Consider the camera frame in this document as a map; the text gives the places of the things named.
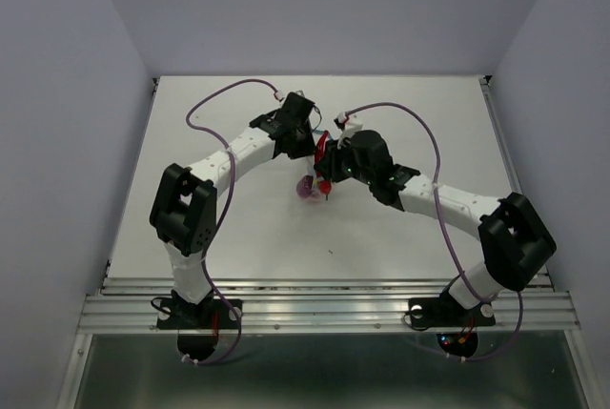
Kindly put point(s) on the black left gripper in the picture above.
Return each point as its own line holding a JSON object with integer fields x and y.
{"x": 307, "y": 149}

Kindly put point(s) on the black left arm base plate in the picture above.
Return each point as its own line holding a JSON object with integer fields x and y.
{"x": 211, "y": 314}

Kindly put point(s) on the red chili pepper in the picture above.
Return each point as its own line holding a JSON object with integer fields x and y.
{"x": 321, "y": 166}

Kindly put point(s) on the purple red onion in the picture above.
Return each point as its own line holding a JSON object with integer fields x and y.
{"x": 306, "y": 188}

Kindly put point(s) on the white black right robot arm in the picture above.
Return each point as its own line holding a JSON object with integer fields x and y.
{"x": 515, "y": 242}

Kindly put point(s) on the aluminium front frame rails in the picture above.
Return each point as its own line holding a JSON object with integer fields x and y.
{"x": 325, "y": 306}

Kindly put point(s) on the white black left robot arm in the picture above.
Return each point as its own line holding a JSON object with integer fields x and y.
{"x": 184, "y": 212}

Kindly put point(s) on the clear zip top bag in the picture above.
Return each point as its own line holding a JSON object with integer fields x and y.
{"x": 310, "y": 160}

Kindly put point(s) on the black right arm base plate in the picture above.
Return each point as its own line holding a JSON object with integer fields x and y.
{"x": 437, "y": 312}

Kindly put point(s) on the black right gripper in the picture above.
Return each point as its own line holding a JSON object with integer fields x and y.
{"x": 333, "y": 151}

